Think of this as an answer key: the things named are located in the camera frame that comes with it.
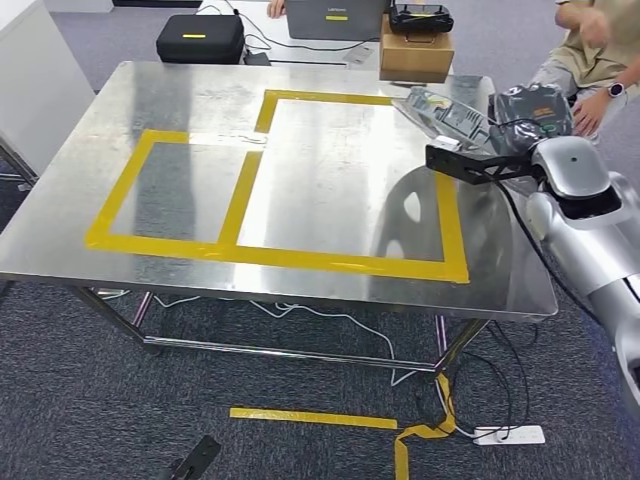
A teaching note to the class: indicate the yellow floor tape square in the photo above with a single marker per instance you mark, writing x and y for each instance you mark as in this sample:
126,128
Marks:
400,437

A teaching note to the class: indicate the person's hand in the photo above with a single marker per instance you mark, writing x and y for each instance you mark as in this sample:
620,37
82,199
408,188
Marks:
276,8

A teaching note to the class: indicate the pale grey desk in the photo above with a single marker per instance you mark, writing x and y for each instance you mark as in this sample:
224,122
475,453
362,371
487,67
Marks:
360,56

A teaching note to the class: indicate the black power adaptor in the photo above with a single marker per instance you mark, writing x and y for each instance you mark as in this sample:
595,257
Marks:
257,58

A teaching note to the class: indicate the person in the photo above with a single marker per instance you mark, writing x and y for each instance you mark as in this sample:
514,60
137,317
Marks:
595,53

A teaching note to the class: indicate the yellow workbench tape outline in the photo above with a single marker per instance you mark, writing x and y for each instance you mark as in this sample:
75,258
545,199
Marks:
452,238

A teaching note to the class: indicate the grey laptop computer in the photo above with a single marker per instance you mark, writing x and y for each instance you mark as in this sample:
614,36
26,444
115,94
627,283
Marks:
335,20

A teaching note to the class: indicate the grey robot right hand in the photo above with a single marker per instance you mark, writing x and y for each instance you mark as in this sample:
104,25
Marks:
530,119

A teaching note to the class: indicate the brown cardboard box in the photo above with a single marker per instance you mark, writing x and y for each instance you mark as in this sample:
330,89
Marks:
415,60

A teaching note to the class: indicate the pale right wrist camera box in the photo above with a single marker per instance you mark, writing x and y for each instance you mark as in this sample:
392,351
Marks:
446,142

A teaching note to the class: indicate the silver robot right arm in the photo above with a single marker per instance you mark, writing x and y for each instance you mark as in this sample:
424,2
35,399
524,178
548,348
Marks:
590,218

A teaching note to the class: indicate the black zip carry case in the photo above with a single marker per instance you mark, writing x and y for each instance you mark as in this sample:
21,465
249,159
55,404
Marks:
200,40

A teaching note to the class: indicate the white power strip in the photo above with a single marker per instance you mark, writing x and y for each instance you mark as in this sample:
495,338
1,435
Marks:
510,435

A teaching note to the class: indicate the black handheld controller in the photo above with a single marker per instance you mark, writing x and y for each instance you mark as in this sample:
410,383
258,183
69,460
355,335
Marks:
420,18

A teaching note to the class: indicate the grey plastic wheel hubcap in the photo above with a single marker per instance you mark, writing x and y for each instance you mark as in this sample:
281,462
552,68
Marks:
450,116

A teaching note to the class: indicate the stainless steel workbench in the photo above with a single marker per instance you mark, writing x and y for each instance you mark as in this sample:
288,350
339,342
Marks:
60,225

